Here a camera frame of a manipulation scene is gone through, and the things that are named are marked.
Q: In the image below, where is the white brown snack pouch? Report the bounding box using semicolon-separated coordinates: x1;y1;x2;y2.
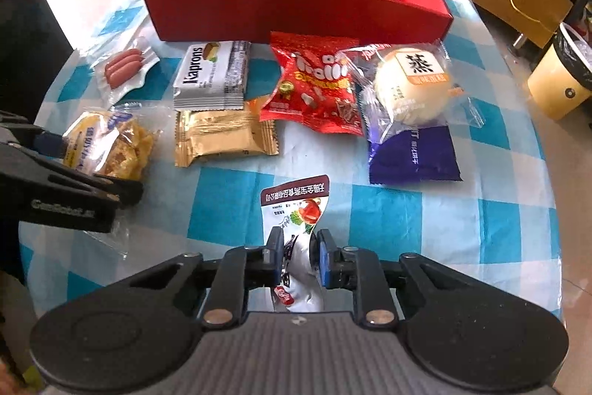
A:
260;174;330;313

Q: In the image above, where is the white Kaprons snack pack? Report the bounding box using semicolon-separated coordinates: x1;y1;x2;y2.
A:
172;41;251;111

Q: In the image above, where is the red candy snack bag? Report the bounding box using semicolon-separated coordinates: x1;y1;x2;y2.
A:
260;32;363;136

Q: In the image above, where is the dark chair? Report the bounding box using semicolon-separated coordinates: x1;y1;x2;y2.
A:
0;0;73;121

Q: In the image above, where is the gold foil snack packet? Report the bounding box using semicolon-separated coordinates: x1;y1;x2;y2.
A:
175;107;280;167

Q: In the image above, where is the pink sausage vacuum pack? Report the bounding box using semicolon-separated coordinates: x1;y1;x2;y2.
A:
90;36;159;107

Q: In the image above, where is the yellow trash bin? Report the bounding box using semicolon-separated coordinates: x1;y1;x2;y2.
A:
527;23;591;120

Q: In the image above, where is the blue white checkered tablecloth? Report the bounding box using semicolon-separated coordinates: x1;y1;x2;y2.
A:
19;0;562;314

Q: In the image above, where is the purple snack packet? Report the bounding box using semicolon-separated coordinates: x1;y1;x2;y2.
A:
368;126;461;185

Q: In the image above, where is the steamed bun clear package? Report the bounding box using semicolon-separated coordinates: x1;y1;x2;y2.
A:
337;41;486;144

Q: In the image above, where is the yellow chips clear bag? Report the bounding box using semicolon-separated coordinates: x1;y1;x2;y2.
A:
62;107;162;181

